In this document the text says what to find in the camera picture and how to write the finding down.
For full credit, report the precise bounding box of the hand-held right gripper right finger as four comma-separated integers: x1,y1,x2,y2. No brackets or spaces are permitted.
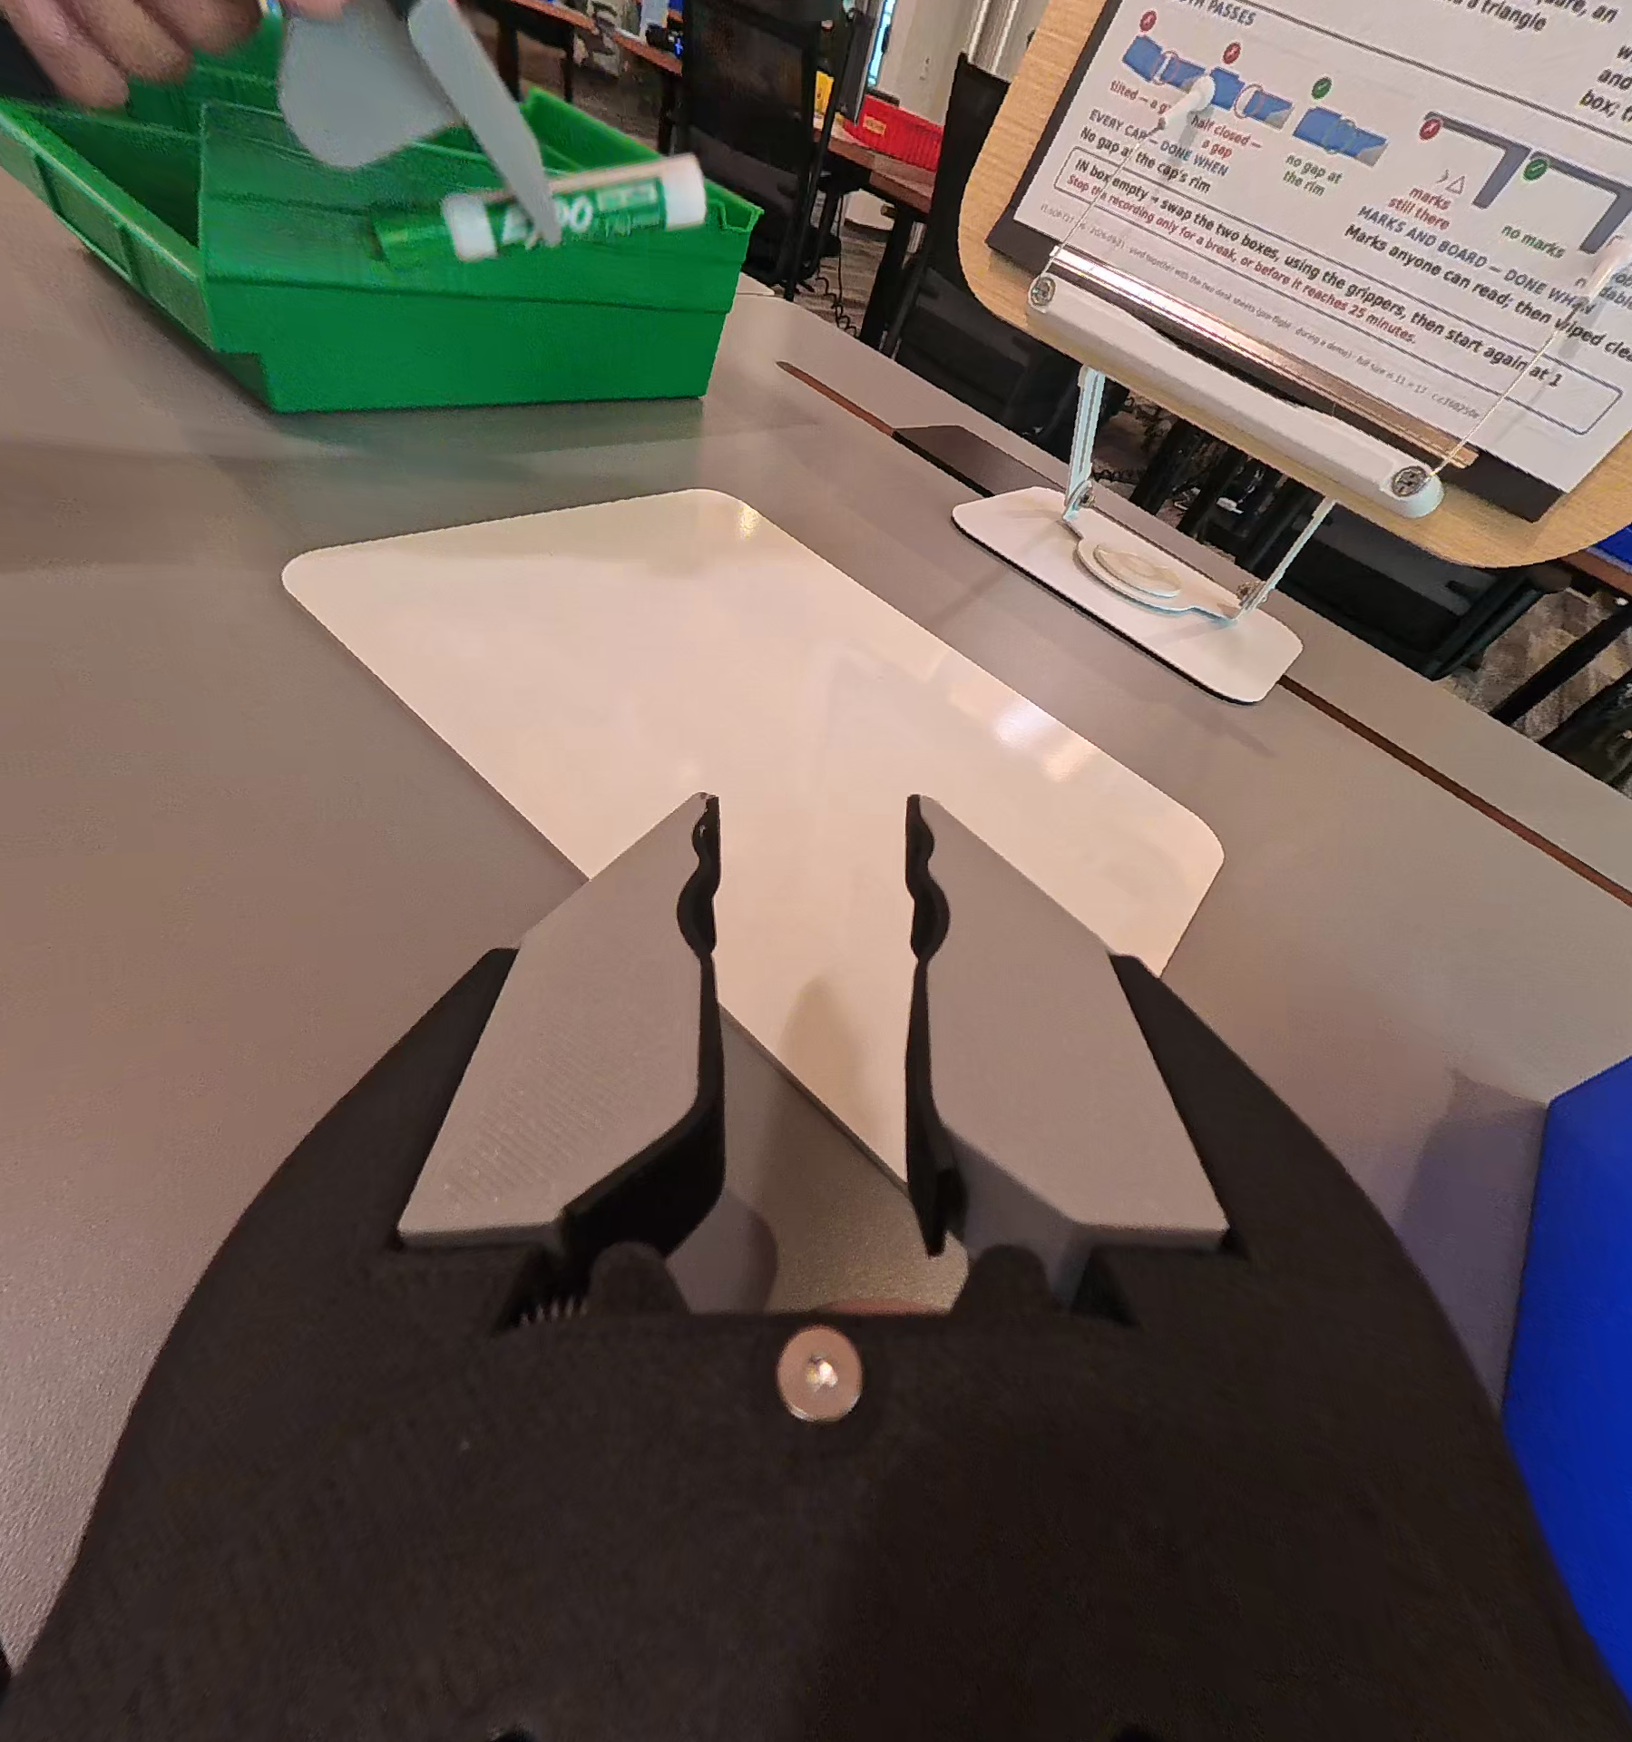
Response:
900,793,1233,1257

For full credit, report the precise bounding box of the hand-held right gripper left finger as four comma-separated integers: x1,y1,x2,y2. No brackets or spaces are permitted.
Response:
399,793,727,1249

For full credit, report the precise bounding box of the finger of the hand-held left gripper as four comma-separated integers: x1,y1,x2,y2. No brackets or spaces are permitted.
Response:
407,0,567,248
276,0,457,173

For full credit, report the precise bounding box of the green whiteboard marker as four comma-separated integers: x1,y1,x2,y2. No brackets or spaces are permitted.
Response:
374,155,709,264

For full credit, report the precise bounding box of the green plastic bin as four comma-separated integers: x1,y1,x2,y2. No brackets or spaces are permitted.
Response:
0,12,761,413

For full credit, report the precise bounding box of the white whiteboard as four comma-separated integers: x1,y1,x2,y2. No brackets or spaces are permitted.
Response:
279,489,1222,1180

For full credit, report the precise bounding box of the blue plastic bin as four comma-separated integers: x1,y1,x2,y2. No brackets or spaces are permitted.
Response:
1500,1027,1632,1742

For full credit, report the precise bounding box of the person's left hand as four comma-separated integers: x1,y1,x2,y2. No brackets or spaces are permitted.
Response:
0,0,285,111

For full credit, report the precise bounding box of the black office chair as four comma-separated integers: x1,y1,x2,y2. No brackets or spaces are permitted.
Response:
679,0,878,299

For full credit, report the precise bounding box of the red storage bin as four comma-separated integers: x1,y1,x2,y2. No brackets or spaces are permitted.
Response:
836,90,951,171

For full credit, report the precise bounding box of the instruction sheet on stand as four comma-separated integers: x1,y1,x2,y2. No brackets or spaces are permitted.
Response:
952,0,1632,704

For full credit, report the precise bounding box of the printed instruction sheet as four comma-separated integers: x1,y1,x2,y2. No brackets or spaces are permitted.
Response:
985,0,1632,495

